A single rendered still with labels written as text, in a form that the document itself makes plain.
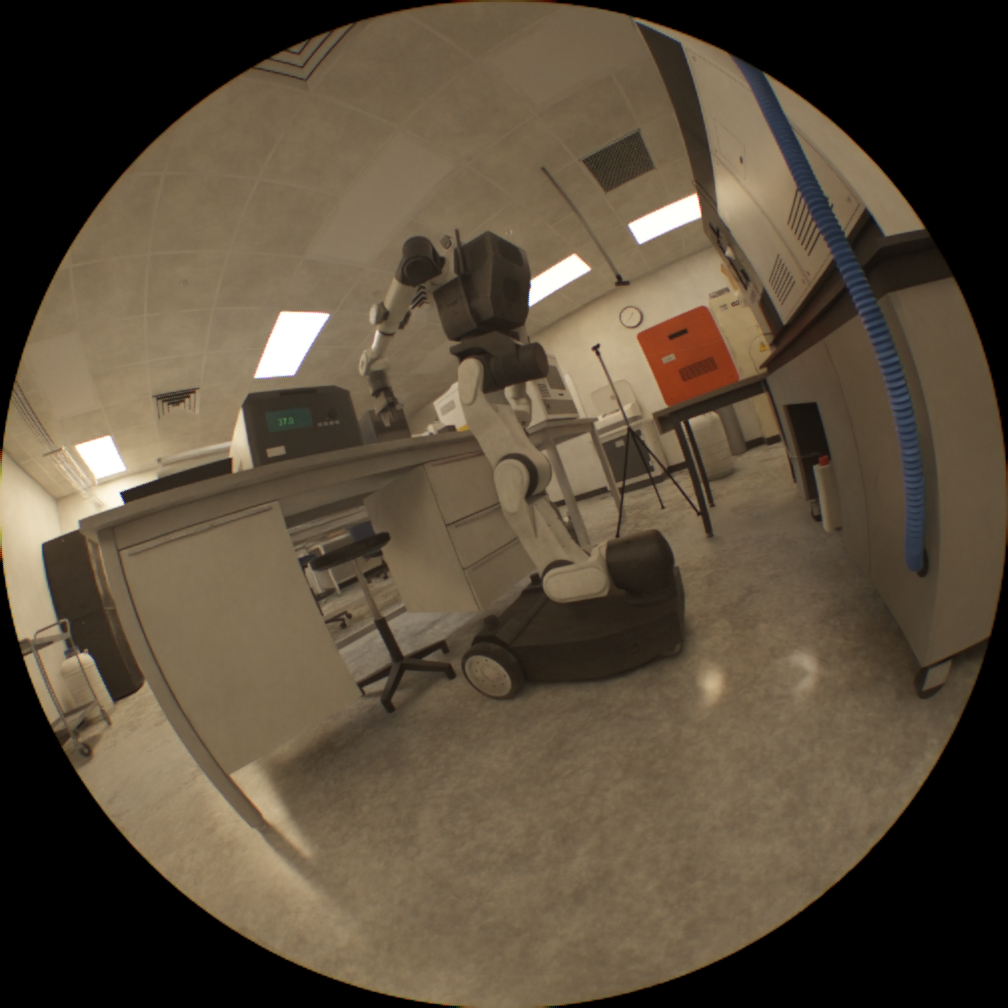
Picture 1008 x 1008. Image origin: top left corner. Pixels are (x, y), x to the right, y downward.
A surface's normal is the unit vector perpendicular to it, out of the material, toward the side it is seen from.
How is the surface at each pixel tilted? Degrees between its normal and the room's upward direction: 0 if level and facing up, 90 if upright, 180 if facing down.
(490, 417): 114
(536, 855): 0
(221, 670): 90
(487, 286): 88
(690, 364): 90
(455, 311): 98
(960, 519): 90
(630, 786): 0
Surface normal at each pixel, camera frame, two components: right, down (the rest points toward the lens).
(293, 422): 0.74, -0.25
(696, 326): -0.57, 0.25
